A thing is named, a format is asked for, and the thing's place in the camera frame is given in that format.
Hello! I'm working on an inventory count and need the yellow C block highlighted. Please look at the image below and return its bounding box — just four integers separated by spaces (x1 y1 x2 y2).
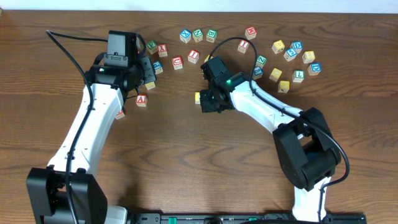
195 92 200 105

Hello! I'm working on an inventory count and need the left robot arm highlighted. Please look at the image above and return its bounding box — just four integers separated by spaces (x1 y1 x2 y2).
26 30 156 223

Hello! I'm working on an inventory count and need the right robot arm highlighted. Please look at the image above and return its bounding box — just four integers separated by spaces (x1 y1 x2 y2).
200 57 341 222

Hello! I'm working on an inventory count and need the yellow block left lower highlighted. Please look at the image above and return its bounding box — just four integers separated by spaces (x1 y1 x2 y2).
145 82 155 90

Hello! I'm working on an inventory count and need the blue P block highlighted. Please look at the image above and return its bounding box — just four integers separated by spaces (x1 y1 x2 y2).
153 61 163 75

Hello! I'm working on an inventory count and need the red A block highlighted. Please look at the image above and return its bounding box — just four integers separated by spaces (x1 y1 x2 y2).
136 95 147 107

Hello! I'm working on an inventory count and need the green F block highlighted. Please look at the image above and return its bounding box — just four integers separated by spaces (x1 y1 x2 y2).
146 40 158 54

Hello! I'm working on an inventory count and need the red Y block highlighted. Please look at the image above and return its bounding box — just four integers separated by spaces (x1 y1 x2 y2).
157 44 168 57

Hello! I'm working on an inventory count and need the red U block upper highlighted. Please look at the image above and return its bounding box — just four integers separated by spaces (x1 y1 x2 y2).
172 56 183 70

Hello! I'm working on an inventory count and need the red u block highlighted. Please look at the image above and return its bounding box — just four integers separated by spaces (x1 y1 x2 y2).
116 110 125 119
172 56 183 70

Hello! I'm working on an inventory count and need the yellow block centre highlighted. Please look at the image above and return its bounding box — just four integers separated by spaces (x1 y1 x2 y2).
204 55 213 63

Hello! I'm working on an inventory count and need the red U block lower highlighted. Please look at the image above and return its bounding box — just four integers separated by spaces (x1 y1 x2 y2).
116 110 125 119

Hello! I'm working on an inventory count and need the red I block left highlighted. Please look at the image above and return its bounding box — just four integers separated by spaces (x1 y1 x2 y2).
187 49 200 64

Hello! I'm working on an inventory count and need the red i block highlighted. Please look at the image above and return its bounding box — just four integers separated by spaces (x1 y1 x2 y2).
187 49 200 64
238 40 250 54

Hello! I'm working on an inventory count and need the blue 2 block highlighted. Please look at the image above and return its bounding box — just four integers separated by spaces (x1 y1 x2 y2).
252 67 264 80

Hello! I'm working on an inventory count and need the green Z block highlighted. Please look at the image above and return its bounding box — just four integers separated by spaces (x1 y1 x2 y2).
256 55 267 68

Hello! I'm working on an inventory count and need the red I block right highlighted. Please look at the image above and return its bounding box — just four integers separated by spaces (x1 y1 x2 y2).
238 40 250 54

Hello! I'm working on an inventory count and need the green N block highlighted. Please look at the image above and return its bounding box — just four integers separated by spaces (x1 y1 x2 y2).
192 29 203 42

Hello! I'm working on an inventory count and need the yellow block right middle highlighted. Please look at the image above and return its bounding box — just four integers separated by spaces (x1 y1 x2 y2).
269 68 282 82

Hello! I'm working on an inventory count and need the green B block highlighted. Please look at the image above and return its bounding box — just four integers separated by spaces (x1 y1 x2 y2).
206 29 218 43

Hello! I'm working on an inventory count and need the yellow block right lower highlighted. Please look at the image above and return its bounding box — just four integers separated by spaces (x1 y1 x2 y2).
278 80 290 93

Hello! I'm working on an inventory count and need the red M block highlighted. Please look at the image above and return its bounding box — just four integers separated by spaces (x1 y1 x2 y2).
245 26 257 40

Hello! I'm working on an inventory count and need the yellow block right upper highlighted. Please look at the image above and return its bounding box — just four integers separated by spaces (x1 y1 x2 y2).
272 40 285 54

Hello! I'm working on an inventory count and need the green L block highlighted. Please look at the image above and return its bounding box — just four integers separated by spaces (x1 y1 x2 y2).
292 70 305 83

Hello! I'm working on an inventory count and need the blue S block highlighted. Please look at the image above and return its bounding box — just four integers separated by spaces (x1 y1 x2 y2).
284 48 297 62

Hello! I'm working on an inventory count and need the blue D block upper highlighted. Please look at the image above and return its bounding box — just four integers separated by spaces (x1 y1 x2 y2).
290 41 303 54

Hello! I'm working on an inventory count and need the blue d block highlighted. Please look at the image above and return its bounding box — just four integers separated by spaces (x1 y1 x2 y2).
290 41 303 54
308 63 322 76

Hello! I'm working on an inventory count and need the yellow block far right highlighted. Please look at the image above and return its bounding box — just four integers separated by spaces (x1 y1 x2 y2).
302 51 315 63

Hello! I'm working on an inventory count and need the blue D block lower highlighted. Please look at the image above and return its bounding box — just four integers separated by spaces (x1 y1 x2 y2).
308 63 322 76

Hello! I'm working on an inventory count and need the right black cable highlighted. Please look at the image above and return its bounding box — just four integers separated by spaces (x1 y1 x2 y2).
207 37 351 223

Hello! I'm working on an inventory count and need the black cable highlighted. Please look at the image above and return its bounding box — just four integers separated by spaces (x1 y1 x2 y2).
45 29 147 224
207 37 351 223

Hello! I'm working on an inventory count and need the left black cable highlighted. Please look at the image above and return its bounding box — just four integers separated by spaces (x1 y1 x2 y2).
45 29 147 224

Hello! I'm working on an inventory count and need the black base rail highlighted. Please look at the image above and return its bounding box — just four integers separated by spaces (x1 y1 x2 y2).
127 213 367 224

